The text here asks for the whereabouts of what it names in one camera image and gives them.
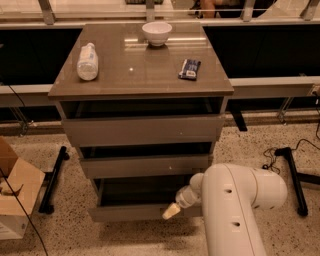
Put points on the grey top drawer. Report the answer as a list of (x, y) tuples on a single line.
[(143, 121)]

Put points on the grey drawer cabinet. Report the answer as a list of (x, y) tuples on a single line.
[(131, 69)]

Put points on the grey drawer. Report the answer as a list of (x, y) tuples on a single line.
[(145, 160), (136, 198), (143, 121)]

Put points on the black left stand leg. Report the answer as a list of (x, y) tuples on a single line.
[(46, 205)]

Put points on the black right stand leg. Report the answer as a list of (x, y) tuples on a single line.
[(297, 179)]

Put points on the black leg behind cabinet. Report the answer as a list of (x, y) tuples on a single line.
[(236, 111)]

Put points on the clear plastic bottle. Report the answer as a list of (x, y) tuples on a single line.
[(87, 65)]

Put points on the white ceramic bowl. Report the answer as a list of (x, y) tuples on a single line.
[(157, 33)]

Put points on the dark blue snack packet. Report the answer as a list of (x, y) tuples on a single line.
[(189, 69)]

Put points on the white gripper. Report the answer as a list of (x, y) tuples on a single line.
[(182, 199)]

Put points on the cardboard box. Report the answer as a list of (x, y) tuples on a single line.
[(19, 188)]

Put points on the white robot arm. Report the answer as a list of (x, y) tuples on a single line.
[(228, 195)]

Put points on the black stand leg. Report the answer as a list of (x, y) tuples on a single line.
[(46, 205), (297, 179)]

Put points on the grey bottom drawer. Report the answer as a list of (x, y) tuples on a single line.
[(136, 198)]

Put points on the metal railing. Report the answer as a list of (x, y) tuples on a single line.
[(76, 13)]

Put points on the grey middle drawer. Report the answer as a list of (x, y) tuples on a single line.
[(145, 160)]

